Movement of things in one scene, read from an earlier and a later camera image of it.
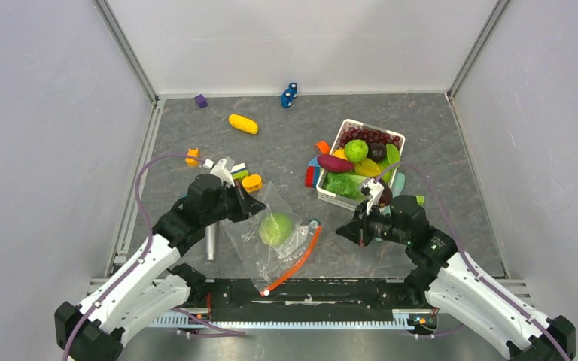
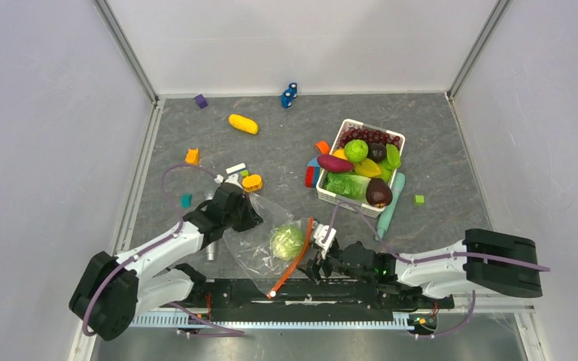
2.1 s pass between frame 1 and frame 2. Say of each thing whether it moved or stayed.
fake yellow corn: stayed
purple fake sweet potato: stayed
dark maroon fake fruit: stayed
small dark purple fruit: stayed
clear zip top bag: moved
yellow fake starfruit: stayed
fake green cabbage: moved
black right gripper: moved
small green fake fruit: stayed
